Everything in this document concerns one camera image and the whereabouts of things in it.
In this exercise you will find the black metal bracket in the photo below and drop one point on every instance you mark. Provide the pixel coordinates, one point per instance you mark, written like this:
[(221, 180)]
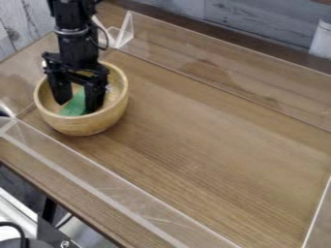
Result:
[(51, 234)]

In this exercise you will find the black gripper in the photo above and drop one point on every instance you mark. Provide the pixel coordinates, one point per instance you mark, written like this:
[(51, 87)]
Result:
[(75, 65)]

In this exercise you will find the clear acrylic tray wall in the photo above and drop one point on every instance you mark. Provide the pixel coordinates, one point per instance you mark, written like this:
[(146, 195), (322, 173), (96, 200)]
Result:
[(218, 162)]

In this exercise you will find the white cylindrical container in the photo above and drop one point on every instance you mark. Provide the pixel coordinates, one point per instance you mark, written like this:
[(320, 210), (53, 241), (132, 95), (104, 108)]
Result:
[(321, 43)]

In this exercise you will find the brown wooden bowl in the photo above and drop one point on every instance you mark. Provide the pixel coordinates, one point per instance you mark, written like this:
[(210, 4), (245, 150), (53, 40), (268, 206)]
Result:
[(92, 123)]

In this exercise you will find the green rectangular block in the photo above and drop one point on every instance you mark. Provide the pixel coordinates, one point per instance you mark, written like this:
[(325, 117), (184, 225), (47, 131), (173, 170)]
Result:
[(75, 107)]

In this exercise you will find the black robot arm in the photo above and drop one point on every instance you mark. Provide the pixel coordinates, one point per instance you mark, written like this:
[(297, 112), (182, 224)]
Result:
[(74, 16)]

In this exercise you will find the black table leg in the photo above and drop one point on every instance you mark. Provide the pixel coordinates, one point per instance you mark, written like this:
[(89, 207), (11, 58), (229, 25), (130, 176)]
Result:
[(50, 210)]

